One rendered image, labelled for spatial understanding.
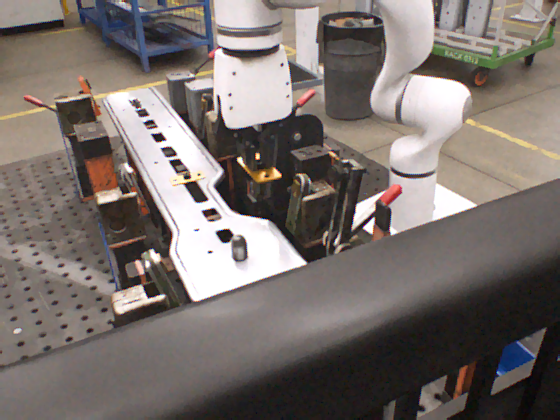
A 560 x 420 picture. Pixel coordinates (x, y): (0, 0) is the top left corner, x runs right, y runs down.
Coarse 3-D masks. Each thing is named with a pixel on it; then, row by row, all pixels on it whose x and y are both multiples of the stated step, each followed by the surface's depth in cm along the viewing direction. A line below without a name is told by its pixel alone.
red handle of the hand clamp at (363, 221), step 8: (384, 192) 91; (392, 192) 90; (400, 192) 90; (384, 200) 90; (392, 200) 90; (360, 216) 91; (368, 216) 90; (360, 224) 90; (352, 232) 90; (336, 240) 90
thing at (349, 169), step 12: (336, 168) 82; (348, 168) 85; (360, 168) 82; (336, 180) 82; (348, 180) 84; (360, 180) 83; (336, 192) 87; (348, 192) 84; (336, 204) 88; (348, 204) 85; (336, 216) 89; (348, 216) 86; (336, 228) 90; (348, 228) 88; (348, 240) 89
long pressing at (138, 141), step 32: (128, 96) 174; (160, 96) 172; (128, 128) 151; (160, 128) 151; (160, 160) 133; (192, 160) 133; (160, 192) 120; (192, 224) 108; (224, 224) 108; (256, 224) 108; (192, 256) 99; (224, 256) 99; (256, 256) 98; (288, 256) 98; (192, 288) 92; (224, 288) 91
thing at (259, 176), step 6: (258, 156) 79; (240, 162) 77; (258, 162) 76; (264, 162) 75; (246, 168) 75; (258, 168) 75; (264, 168) 75; (270, 168) 75; (252, 174) 74; (258, 174) 74; (264, 174) 74; (270, 174) 74; (276, 174) 74; (258, 180) 72; (264, 180) 72; (270, 180) 73
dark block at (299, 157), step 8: (296, 152) 109; (304, 152) 109; (312, 152) 108; (320, 152) 109; (328, 152) 108; (296, 160) 108; (304, 160) 106; (312, 160) 107; (320, 160) 108; (328, 160) 109; (296, 168) 109; (304, 168) 107; (312, 168) 108; (320, 168) 109; (328, 168) 110; (312, 176) 109; (320, 176) 110
